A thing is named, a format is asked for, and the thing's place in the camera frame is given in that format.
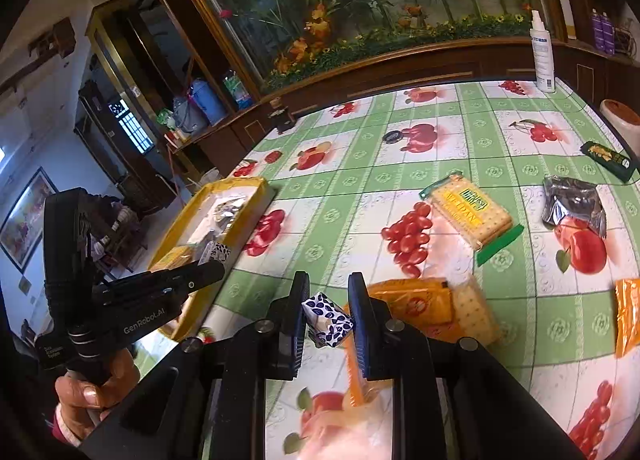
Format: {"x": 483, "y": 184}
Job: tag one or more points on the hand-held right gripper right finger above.
{"x": 361, "y": 330}

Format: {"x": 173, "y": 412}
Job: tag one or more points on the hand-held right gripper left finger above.
{"x": 298, "y": 325}

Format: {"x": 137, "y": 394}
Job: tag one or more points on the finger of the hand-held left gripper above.
{"x": 200, "y": 276}

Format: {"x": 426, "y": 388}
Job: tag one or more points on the yellow cardboard box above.
{"x": 235, "y": 186}

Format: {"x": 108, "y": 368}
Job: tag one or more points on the dark green snack packet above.
{"x": 605, "y": 160}

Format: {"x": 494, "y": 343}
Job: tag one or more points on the person's left hand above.
{"x": 85, "y": 400}

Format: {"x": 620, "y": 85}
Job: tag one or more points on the small orange snack packet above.
{"x": 415, "y": 302}

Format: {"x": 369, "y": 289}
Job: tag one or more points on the large orange cracker packet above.
{"x": 475, "y": 310}

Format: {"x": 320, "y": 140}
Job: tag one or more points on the barred window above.
{"x": 135, "y": 132}

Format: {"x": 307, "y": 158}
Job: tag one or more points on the blue thermos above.
{"x": 210, "y": 102}

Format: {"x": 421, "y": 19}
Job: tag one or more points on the small dark jar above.
{"x": 283, "y": 120}

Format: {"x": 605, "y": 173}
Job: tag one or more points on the green plastic bottle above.
{"x": 237, "y": 90}

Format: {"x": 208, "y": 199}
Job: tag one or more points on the dark round lid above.
{"x": 392, "y": 136}

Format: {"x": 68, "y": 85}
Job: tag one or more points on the crumpled silver snack packet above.
{"x": 575, "y": 202}

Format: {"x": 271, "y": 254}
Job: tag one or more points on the dark wooden cabinet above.
{"x": 400, "y": 65}

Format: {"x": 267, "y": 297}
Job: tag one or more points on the orange cartoon snack packet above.
{"x": 629, "y": 315}

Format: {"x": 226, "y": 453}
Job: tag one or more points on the white spray bottle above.
{"x": 544, "y": 55}

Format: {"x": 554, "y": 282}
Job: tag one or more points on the white plastic stool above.
{"x": 622, "y": 122}

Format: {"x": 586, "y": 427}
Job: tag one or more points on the purple bottle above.
{"x": 608, "y": 35}
{"x": 596, "y": 32}

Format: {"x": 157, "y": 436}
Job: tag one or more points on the framed wall painting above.
{"x": 25, "y": 220}

